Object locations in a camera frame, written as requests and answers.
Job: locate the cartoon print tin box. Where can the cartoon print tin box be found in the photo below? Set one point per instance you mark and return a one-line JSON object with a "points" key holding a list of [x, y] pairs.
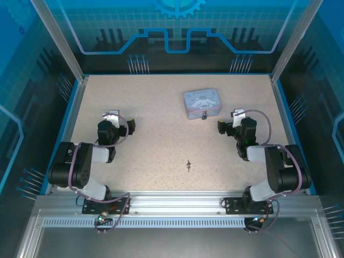
{"points": [[202, 103]]}

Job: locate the small metal key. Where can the small metal key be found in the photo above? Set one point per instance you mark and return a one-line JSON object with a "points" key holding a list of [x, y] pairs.
{"points": [[189, 165]]}

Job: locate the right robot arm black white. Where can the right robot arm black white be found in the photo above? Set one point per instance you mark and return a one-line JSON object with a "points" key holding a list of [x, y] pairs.
{"points": [[274, 172]]}

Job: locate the connector with green light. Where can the connector with green light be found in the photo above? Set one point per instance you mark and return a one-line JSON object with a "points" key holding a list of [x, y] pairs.
{"points": [[259, 219], [102, 218]]}

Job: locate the blue printed acrylic panel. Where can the blue printed acrylic panel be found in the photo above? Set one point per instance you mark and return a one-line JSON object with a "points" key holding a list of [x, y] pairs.
{"points": [[21, 94], [172, 16], [322, 94]]}

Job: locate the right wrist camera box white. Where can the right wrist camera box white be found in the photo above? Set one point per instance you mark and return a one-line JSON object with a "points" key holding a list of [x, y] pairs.
{"points": [[238, 115]]}

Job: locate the aluminium side rail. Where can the aluminium side rail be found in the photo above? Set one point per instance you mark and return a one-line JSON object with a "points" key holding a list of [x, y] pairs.
{"points": [[279, 102], [78, 102]]}

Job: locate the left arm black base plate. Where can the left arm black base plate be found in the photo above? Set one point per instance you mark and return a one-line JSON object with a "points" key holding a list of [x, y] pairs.
{"points": [[121, 205]]}

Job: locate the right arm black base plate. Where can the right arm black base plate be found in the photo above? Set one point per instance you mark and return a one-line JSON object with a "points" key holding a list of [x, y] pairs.
{"points": [[232, 205]]}

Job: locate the aluminium cross rail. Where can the aluminium cross rail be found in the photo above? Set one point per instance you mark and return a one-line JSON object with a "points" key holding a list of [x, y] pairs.
{"points": [[174, 200]]}

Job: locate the aluminium frame post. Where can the aluminium frame post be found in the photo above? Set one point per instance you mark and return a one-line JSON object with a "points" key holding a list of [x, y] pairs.
{"points": [[61, 40], [293, 40]]}

